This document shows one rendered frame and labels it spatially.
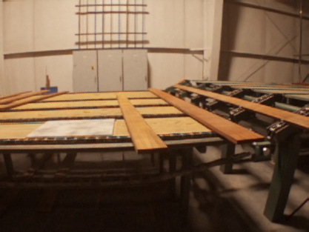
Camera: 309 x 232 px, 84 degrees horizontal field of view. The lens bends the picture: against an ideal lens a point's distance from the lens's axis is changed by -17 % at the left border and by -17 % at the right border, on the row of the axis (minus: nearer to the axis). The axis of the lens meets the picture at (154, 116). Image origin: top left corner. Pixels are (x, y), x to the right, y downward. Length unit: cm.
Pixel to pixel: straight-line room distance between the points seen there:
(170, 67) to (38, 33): 497
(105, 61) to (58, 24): 230
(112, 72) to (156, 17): 260
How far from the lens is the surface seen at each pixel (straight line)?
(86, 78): 673
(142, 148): 96
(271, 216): 201
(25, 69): 807
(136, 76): 664
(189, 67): 764
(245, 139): 119
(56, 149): 127
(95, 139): 123
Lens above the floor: 123
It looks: 12 degrees down
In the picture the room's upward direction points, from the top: straight up
